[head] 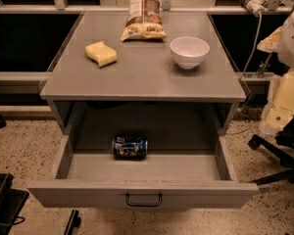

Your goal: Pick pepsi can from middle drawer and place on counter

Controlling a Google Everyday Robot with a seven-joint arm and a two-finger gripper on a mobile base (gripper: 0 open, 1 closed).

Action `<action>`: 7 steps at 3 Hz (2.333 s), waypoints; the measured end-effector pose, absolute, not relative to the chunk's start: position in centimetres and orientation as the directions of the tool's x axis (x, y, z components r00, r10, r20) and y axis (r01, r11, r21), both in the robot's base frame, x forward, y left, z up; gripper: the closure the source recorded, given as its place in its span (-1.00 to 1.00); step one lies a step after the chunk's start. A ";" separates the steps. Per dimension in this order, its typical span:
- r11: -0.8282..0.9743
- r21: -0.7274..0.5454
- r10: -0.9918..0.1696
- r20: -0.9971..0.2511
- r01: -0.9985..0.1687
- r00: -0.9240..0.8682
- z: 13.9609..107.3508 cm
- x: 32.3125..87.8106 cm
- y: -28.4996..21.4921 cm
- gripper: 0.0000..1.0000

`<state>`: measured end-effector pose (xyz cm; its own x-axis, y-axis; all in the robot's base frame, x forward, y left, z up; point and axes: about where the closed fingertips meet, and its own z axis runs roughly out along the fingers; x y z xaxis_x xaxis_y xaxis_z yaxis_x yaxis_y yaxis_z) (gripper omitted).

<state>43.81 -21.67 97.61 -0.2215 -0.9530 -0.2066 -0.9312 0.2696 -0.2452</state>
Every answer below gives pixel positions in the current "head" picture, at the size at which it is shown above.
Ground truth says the open grey drawer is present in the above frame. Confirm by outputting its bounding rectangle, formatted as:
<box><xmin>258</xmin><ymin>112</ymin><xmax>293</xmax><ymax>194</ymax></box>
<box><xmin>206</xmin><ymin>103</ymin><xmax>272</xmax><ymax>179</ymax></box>
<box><xmin>27</xmin><ymin>137</ymin><xmax>258</xmax><ymax>209</ymax></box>

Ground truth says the blue pepsi can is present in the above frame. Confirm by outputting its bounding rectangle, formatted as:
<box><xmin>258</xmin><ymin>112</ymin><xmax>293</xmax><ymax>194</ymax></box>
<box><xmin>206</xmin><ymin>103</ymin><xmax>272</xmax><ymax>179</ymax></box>
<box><xmin>112</xmin><ymin>135</ymin><xmax>148</xmax><ymax>160</ymax></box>

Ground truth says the black drawer handle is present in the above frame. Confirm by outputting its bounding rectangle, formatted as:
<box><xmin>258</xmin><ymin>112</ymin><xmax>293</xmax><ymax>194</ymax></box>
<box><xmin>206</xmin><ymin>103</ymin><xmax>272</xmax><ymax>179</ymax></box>
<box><xmin>125</xmin><ymin>193</ymin><xmax>163</xmax><ymax>208</ymax></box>

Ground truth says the white cable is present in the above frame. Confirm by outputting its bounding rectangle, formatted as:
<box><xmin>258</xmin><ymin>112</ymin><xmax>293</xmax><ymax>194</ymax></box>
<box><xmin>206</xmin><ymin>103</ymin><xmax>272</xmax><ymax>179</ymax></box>
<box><xmin>239</xmin><ymin>11</ymin><xmax>264</xmax><ymax>80</ymax></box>

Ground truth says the white power strip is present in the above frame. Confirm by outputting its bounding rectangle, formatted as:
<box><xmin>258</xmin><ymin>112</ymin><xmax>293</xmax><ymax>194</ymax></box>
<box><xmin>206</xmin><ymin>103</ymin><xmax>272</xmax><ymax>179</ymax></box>
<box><xmin>238</xmin><ymin>0</ymin><xmax>267</xmax><ymax>17</ymax></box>

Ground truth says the yellow sponge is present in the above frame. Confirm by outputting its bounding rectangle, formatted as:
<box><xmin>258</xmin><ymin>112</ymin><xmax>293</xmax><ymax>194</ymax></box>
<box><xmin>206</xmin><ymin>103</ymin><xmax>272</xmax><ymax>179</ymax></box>
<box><xmin>85</xmin><ymin>41</ymin><xmax>118</xmax><ymax>67</ymax></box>

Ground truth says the white bowl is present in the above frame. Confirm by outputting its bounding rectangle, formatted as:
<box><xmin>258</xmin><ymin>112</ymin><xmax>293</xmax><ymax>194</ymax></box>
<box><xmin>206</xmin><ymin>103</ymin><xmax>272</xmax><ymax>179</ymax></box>
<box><xmin>170</xmin><ymin>36</ymin><xmax>210</xmax><ymax>70</ymax></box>

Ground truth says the black bin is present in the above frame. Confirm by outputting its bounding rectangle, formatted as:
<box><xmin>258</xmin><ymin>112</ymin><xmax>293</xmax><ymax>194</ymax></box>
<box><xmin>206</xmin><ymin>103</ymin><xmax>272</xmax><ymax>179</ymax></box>
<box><xmin>0</xmin><ymin>173</ymin><xmax>29</xmax><ymax>235</ymax></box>

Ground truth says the black office chair base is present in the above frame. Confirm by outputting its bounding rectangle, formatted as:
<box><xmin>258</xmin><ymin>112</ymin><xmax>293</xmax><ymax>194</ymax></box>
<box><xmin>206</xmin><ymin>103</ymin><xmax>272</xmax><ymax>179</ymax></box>
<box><xmin>248</xmin><ymin>117</ymin><xmax>294</xmax><ymax>185</ymax></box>

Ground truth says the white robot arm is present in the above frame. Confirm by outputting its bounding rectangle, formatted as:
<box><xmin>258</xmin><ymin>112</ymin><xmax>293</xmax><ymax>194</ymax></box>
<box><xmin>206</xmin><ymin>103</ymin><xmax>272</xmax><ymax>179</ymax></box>
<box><xmin>257</xmin><ymin>11</ymin><xmax>294</xmax><ymax>135</ymax></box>

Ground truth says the black caster foot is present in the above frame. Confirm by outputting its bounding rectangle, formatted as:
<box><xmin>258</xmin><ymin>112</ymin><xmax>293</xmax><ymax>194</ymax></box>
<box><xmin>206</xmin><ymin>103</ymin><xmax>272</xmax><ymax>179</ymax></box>
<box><xmin>64</xmin><ymin>210</ymin><xmax>81</xmax><ymax>235</ymax></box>

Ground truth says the grey cabinet counter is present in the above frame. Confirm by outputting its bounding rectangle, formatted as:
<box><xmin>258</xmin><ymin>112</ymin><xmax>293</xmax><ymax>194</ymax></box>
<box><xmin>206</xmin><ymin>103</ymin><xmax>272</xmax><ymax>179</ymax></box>
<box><xmin>40</xmin><ymin>12</ymin><xmax>245</xmax><ymax>127</ymax></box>

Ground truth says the chip bag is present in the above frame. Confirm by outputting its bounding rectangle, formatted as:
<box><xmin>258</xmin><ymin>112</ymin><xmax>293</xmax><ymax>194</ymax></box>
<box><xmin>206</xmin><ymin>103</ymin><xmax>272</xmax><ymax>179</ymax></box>
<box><xmin>121</xmin><ymin>0</ymin><xmax>167</xmax><ymax>41</ymax></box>

